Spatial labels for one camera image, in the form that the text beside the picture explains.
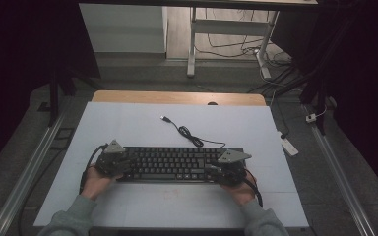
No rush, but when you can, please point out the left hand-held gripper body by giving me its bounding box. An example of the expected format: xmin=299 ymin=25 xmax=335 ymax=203
xmin=94 ymin=139 xmax=133 ymax=179

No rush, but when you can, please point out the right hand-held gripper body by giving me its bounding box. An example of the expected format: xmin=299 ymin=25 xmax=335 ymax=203
xmin=210 ymin=148 xmax=253 ymax=189

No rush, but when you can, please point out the black computer keyboard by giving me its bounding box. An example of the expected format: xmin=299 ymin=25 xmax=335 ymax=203
xmin=116 ymin=146 xmax=249 ymax=184

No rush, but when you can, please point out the person's left hand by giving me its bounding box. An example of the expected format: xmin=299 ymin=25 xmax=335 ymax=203
xmin=80 ymin=164 xmax=124 ymax=202

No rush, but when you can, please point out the person's right hand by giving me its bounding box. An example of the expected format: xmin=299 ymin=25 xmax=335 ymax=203
xmin=220 ymin=170 xmax=259 ymax=207

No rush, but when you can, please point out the white board sheet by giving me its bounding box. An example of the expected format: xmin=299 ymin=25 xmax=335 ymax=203
xmin=32 ymin=101 xmax=310 ymax=229

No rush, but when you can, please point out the white power strip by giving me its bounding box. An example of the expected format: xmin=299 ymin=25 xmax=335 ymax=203
xmin=277 ymin=130 xmax=300 ymax=157

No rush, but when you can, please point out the wooden table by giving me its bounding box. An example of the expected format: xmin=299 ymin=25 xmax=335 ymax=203
xmin=92 ymin=89 xmax=268 ymax=107

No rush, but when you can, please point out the black metal stand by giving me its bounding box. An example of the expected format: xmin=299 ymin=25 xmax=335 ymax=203
xmin=46 ymin=67 xmax=63 ymax=128
xmin=298 ymin=63 xmax=330 ymax=136

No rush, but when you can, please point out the white cabinet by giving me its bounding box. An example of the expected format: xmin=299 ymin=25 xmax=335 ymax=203
xmin=78 ymin=3 xmax=169 ymax=54

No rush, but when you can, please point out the dark curtain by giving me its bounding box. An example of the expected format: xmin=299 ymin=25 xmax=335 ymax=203
xmin=271 ymin=0 xmax=378 ymax=205
xmin=0 ymin=0 xmax=101 ymax=180

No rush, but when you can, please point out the white metal desk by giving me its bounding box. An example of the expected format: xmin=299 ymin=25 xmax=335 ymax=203
xmin=78 ymin=0 xmax=319 ymax=80

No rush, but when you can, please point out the left hand-held gripper cable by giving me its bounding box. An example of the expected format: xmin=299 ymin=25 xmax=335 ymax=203
xmin=78 ymin=143 xmax=110 ymax=195

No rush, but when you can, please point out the hand-held gripper cable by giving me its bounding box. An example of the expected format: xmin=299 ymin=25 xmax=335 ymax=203
xmin=78 ymin=143 xmax=110 ymax=195
xmin=242 ymin=168 xmax=265 ymax=208

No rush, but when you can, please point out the black keyboard cable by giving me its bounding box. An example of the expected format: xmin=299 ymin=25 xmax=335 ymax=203
xmin=159 ymin=115 xmax=227 ymax=149

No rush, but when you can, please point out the right hand-held gripper cable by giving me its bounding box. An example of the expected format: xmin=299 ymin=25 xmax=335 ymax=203
xmin=242 ymin=168 xmax=265 ymax=208

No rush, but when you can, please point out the aluminium rail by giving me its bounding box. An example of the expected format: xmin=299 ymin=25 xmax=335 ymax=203
xmin=302 ymin=103 xmax=378 ymax=236
xmin=0 ymin=97 xmax=73 ymax=236

